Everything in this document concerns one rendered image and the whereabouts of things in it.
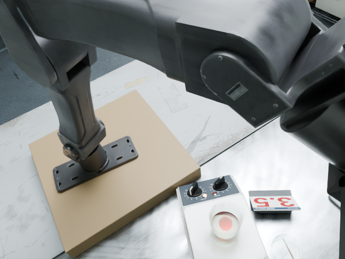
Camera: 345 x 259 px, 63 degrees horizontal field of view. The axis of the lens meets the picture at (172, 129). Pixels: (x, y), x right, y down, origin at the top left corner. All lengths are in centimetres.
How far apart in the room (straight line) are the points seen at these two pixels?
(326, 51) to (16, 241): 70
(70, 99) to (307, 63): 32
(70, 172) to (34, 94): 196
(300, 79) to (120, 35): 14
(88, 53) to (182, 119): 45
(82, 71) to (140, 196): 33
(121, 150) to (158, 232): 21
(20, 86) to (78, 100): 237
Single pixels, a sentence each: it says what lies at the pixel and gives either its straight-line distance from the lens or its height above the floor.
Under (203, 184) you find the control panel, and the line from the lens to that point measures 63.
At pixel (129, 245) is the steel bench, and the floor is 90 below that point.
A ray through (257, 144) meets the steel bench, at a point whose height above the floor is 90.
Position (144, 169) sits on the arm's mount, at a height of 94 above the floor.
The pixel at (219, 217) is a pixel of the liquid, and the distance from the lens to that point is 51.
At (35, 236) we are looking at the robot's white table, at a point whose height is 90.
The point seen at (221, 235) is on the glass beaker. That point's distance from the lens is 48.
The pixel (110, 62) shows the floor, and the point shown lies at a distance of 260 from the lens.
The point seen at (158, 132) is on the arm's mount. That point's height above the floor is 94.
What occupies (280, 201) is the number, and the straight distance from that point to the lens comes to 64.
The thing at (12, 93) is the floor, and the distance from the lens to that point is 277.
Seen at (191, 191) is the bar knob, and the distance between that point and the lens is 59.
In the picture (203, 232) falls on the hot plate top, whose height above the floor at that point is 99.
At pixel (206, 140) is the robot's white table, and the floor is 90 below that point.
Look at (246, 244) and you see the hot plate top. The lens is 53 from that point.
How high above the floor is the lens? 150
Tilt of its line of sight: 51 degrees down
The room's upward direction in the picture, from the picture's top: 12 degrees counter-clockwise
